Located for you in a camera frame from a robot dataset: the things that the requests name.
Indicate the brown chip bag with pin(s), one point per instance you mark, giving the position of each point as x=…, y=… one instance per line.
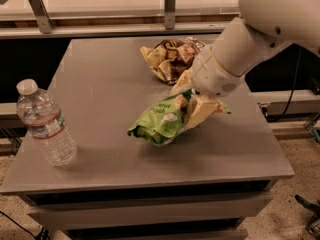
x=171, y=57

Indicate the metal rail shelf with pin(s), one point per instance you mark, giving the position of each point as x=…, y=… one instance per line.
x=119, y=23

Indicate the middle metal bracket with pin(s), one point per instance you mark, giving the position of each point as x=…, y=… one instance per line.
x=169, y=5

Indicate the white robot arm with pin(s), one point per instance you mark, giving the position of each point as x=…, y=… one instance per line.
x=263, y=29

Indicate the clear plastic water bottle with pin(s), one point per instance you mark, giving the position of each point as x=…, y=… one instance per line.
x=45, y=122

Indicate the grey table drawer unit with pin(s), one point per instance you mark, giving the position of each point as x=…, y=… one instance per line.
x=121, y=187

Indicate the green tool on floor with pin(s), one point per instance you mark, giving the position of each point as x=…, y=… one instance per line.
x=313, y=225

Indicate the green rice chip bag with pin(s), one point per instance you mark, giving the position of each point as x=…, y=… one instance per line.
x=161, y=123

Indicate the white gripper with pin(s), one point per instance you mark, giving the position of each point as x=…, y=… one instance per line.
x=212, y=74

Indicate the metal bracket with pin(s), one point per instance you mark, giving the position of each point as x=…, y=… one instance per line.
x=169, y=5
x=39, y=9

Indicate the left metal bracket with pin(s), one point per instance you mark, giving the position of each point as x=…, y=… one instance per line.
x=39, y=9

